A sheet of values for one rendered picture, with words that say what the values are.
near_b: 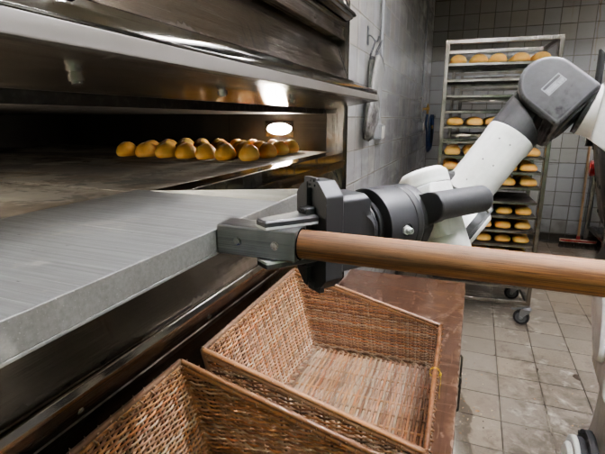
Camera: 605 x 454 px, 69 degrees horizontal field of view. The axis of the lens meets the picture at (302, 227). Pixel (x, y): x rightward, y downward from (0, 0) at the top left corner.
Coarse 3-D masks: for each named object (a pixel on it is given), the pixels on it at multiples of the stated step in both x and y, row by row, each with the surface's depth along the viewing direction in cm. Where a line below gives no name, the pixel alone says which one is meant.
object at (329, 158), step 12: (312, 156) 169; (324, 156) 169; (336, 156) 183; (252, 168) 126; (264, 168) 126; (276, 168) 129; (288, 168) 137; (300, 168) 147; (312, 168) 158; (204, 180) 102; (216, 180) 102; (228, 180) 104; (240, 180) 110; (252, 180) 115; (264, 180) 122; (276, 180) 130
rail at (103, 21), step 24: (0, 0) 38; (24, 0) 40; (48, 0) 42; (96, 24) 48; (120, 24) 51; (144, 24) 55; (192, 48) 64; (216, 48) 69; (288, 72) 96; (312, 72) 110
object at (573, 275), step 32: (320, 256) 43; (352, 256) 41; (384, 256) 40; (416, 256) 39; (448, 256) 38; (480, 256) 38; (512, 256) 37; (544, 256) 37; (544, 288) 37; (576, 288) 35
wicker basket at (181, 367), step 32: (160, 384) 82; (192, 384) 88; (224, 384) 85; (128, 416) 74; (160, 416) 80; (192, 416) 88; (256, 416) 84; (288, 416) 81; (96, 448) 67; (128, 448) 72; (160, 448) 79; (192, 448) 86; (224, 448) 89; (288, 448) 83; (320, 448) 81; (352, 448) 78
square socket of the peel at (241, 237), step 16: (224, 224) 46; (240, 224) 46; (256, 224) 46; (224, 240) 46; (240, 240) 45; (256, 240) 45; (272, 240) 44; (288, 240) 43; (256, 256) 45; (272, 256) 44; (288, 256) 44
